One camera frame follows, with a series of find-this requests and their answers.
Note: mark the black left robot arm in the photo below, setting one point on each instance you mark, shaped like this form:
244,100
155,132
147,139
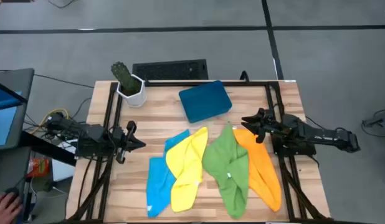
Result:
93,137

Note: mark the orange snack bag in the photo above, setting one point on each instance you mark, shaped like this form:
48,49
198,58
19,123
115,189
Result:
38,167

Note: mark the black aluminium table frame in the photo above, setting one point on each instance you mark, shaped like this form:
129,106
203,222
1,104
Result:
167,83

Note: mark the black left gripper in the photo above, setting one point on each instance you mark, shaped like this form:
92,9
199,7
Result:
121,140

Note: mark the orange microfiber towel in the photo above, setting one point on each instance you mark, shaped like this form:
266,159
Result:
261,174

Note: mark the white hexagonal plant pot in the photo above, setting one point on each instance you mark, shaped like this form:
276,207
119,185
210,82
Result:
136,99

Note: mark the yellow microfiber towel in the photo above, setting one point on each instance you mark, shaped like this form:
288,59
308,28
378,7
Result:
186,161

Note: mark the white box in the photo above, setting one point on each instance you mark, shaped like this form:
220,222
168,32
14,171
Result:
63,171

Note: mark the black computer mouse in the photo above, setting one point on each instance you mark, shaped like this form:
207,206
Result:
12,191

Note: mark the teal plastic bin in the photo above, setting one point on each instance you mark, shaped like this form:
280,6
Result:
205,101

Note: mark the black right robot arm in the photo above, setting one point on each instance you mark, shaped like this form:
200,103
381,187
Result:
320,133

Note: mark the black floor stand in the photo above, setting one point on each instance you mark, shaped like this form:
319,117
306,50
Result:
381,119

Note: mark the person's hand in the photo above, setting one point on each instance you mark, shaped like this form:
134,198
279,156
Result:
5,208

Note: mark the grey desk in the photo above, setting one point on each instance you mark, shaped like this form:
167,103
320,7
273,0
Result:
12,168

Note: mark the green microfiber towel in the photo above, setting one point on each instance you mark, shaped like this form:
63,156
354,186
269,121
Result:
226,161

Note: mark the blue microfiber towel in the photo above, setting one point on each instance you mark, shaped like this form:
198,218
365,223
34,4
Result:
158,186

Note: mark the green cactus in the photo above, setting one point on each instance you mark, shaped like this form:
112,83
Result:
124,76

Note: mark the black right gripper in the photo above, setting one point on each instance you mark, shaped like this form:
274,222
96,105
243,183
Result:
271,124

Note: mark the monitor with blue screen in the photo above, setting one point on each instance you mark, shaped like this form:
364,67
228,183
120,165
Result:
5,124

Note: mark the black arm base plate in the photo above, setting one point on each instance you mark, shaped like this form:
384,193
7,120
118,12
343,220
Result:
86,153
307,149

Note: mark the white power strip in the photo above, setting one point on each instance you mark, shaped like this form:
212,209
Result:
71,147

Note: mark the black perforated floor grille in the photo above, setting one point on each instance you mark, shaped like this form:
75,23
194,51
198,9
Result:
170,70

